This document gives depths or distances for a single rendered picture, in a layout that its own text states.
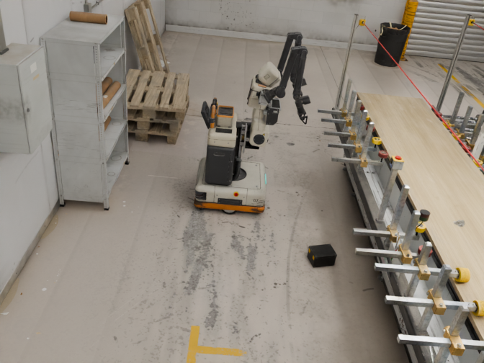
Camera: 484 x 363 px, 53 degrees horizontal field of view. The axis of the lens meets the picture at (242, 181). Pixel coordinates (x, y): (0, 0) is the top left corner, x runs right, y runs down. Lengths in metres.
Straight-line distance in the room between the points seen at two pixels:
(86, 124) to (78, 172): 0.49
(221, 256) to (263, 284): 0.46
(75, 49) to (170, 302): 2.05
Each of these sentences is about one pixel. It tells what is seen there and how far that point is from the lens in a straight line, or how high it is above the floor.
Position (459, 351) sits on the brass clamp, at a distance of 2.55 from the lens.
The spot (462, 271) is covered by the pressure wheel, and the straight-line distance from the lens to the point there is 2.98.
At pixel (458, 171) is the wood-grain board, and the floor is 0.90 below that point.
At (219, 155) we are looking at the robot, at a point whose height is 0.61.
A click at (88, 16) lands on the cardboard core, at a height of 1.61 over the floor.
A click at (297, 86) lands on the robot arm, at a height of 1.31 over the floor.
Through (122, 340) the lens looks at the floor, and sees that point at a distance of 3.52.
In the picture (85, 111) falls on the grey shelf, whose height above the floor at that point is 0.97.
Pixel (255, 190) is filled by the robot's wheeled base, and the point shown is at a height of 0.28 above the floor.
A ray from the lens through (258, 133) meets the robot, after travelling 4.39.
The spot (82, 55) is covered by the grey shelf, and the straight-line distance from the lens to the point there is 4.04.
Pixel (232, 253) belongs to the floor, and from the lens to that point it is 4.18.
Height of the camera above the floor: 2.67
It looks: 31 degrees down
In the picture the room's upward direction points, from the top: 6 degrees clockwise
